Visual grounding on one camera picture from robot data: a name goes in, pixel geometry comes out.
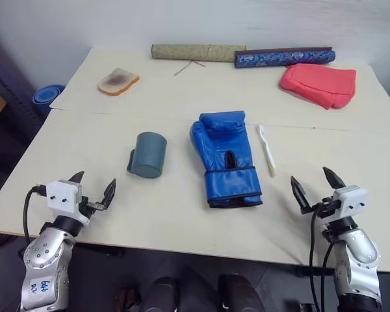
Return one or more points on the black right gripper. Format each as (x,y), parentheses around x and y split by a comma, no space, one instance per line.
(325,209)

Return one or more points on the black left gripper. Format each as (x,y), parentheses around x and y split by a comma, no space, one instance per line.
(87,209)

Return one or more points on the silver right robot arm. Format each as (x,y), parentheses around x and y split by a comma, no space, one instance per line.
(357,256)

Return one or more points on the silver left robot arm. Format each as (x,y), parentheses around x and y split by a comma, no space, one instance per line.
(44,256)

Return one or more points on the white toothbrush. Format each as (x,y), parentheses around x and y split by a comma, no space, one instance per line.
(267,149)

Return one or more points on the blue-grey plastic mug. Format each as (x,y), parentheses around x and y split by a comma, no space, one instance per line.
(149,154)

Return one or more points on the blue boxing glove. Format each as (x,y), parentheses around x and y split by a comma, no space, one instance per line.
(226,156)

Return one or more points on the pink fabric pouch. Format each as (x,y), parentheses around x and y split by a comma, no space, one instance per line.
(318,84)

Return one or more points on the toy bread slice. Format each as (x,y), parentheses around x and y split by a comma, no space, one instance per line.
(117,81)

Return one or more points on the reddish-brown rounded shape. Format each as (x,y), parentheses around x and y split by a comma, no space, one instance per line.
(126,297)

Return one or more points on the dark rounded shape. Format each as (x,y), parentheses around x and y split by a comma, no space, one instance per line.
(159,294)

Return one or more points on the blue patterned rolled scroll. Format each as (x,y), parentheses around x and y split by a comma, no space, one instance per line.
(284,58)

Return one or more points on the thin tan scroll tie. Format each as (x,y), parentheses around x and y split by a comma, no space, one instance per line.
(188,66)

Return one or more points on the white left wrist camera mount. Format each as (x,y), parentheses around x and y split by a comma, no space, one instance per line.
(62,195)

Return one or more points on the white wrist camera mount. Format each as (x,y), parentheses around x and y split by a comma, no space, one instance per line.
(351,200)
(62,195)

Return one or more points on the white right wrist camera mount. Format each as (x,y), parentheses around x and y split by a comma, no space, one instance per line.
(351,200)

